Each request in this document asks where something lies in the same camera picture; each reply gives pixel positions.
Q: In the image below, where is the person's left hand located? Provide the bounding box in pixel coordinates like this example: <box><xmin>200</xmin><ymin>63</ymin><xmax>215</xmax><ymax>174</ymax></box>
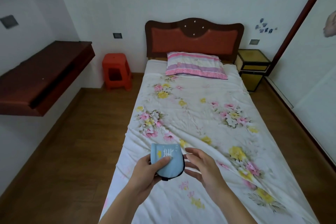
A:
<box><xmin>127</xmin><ymin>154</ymin><xmax>172</xmax><ymax>204</ymax></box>

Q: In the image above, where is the person's right hand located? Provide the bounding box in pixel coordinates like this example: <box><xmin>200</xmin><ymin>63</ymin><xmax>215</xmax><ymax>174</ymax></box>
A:
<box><xmin>183</xmin><ymin>148</ymin><xmax>228</xmax><ymax>204</ymax></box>

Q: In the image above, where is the person's right forearm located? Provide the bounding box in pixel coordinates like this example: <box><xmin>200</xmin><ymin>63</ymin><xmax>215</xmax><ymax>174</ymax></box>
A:
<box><xmin>210</xmin><ymin>183</ymin><xmax>258</xmax><ymax>224</ymax></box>

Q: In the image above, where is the person's left forearm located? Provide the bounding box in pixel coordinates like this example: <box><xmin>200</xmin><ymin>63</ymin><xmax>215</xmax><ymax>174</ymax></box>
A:
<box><xmin>98</xmin><ymin>186</ymin><xmax>147</xmax><ymax>224</ymax></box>

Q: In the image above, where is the white floral bed sheet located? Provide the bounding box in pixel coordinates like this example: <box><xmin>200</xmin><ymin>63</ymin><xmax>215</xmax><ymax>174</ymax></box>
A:
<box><xmin>99</xmin><ymin>60</ymin><xmax>319</xmax><ymax>224</ymax></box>

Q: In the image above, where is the pink striped pillow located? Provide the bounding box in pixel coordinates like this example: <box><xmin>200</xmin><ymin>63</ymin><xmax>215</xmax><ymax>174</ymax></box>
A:
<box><xmin>165</xmin><ymin>52</ymin><xmax>228</xmax><ymax>80</ymax></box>

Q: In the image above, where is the yellow bedside cabinet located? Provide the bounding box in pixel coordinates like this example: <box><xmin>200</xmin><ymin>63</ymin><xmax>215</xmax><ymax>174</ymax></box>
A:
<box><xmin>235</xmin><ymin>49</ymin><xmax>271</xmax><ymax>92</ymax></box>

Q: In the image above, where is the red plastic stool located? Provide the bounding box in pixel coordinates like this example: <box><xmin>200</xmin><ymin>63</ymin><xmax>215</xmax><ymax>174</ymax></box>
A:
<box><xmin>102</xmin><ymin>53</ymin><xmax>132</xmax><ymax>91</ymax></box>

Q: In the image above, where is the dark wooden red headboard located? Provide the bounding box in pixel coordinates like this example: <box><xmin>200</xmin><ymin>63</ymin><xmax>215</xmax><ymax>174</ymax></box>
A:
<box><xmin>145</xmin><ymin>18</ymin><xmax>244</xmax><ymax>64</ymax></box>

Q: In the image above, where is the white sliding wardrobe door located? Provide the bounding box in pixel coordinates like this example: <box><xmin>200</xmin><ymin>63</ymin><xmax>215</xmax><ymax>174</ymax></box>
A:
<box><xmin>268</xmin><ymin>0</ymin><xmax>336</xmax><ymax>165</ymax></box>

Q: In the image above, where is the blue butterfly wall sticker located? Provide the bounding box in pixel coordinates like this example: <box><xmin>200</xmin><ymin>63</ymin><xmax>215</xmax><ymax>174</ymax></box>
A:
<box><xmin>255</xmin><ymin>18</ymin><xmax>278</xmax><ymax>34</ymax></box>

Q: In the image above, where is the dark wooden wall shelf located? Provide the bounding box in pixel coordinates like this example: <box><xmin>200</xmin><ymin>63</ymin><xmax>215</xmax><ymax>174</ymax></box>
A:
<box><xmin>0</xmin><ymin>41</ymin><xmax>96</xmax><ymax>117</ymax></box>

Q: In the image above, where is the dark wooden wardrobe frame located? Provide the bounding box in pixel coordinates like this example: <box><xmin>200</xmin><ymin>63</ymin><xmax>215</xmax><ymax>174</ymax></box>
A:
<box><xmin>266</xmin><ymin>0</ymin><xmax>336</xmax><ymax>76</ymax></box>

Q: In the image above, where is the grey wall switch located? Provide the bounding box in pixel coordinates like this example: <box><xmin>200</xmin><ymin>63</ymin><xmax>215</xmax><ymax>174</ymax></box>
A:
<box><xmin>0</xmin><ymin>15</ymin><xmax>19</xmax><ymax>29</ymax></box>

